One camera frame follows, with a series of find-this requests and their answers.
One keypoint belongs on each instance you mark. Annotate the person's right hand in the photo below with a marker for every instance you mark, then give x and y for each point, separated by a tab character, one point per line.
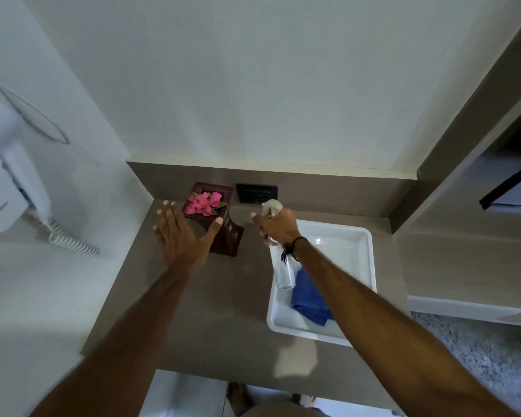
283	227

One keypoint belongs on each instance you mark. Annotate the person's left hand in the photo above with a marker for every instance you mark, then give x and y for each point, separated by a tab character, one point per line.
183	245

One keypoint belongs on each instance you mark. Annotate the person's left middle finger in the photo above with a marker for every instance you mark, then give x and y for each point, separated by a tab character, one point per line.
170	219

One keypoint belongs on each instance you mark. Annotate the person's left little finger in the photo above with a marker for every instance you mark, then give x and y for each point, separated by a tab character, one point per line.
158	238

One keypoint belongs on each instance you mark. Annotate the person's left thumb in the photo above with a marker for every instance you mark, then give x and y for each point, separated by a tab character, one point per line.
211	233

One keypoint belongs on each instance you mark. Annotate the clear spray bottle white trigger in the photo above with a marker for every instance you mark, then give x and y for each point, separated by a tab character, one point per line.
285	273

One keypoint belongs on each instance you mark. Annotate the person's left forearm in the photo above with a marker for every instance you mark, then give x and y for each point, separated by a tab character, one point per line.
121	343

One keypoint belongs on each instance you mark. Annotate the person's right forearm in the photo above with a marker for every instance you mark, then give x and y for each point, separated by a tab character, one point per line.
386	330

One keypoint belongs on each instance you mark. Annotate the dark brown wooden tissue box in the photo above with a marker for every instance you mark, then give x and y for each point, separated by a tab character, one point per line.
226	238

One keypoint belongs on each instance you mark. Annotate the pink flowers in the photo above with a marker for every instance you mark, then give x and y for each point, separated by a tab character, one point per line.
204	203

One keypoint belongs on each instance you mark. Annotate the blue folded cloth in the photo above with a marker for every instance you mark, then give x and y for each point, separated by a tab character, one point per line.
308	299

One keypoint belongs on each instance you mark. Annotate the white plastic tray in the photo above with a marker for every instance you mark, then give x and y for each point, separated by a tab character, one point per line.
343	251

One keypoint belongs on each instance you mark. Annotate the person's bare foot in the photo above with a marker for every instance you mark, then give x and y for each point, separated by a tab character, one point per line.
309	399
238	397

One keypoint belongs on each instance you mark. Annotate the black wall power outlet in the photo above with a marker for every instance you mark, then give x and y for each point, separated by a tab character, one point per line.
256	194

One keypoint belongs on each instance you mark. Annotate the white wall-mounted hair dryer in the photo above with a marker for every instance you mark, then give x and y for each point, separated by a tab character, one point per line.
8	186

